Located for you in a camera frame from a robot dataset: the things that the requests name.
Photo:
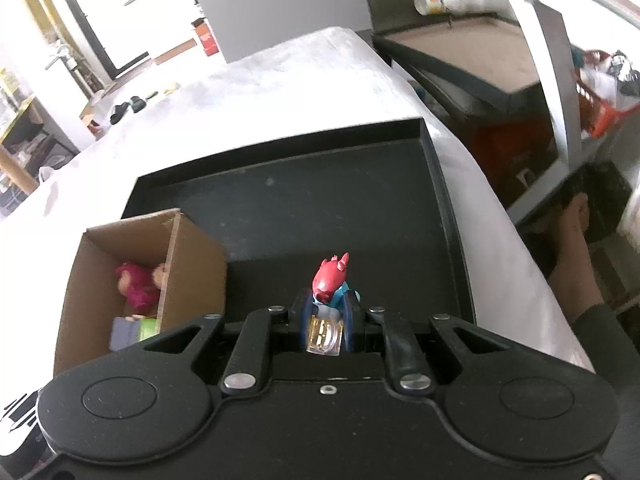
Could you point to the black tray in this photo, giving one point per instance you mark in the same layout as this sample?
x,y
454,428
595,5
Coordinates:
x,y
310,200

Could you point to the wooden shelf unit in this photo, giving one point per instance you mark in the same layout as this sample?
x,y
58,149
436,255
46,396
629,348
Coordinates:
x,y
25,145

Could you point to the pink hooded toy figurine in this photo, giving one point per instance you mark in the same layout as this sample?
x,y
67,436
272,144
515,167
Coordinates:
x,y
136,285

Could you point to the orange carton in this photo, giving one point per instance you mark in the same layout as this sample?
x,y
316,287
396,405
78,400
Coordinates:
x,y
206,37

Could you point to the pair of black slippers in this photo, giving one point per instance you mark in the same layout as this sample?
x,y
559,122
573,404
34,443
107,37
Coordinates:
x,y
127,109

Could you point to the red plastic basket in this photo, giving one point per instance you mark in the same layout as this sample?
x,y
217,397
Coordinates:
x,y
607,95

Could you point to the white table cloth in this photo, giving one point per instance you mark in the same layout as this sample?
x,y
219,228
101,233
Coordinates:
x,y
300,85

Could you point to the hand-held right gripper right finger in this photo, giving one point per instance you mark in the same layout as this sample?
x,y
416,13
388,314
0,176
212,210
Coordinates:
x,y
352,320

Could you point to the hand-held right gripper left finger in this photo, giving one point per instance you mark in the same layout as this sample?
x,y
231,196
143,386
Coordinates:
x,y
306,317

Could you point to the brown cardboard box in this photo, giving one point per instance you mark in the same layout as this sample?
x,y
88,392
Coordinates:
x,y
192,270

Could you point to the red and blue toy figurine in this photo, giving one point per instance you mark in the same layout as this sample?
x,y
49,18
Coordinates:
x,y
327,280

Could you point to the red box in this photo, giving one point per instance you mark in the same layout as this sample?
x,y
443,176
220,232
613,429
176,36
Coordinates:
x,y
510,150

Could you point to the white shelf frame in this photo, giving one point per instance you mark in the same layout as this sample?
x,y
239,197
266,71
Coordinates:
x,y
555,60

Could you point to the person's bare foot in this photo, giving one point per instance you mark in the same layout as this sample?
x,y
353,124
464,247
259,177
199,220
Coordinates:
x,y
575,250

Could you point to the stack of paper cups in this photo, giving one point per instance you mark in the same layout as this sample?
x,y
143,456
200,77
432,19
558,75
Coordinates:
x,y
450,1

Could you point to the blue rabbit block toy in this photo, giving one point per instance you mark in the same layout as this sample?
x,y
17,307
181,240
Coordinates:
x,y
125,332

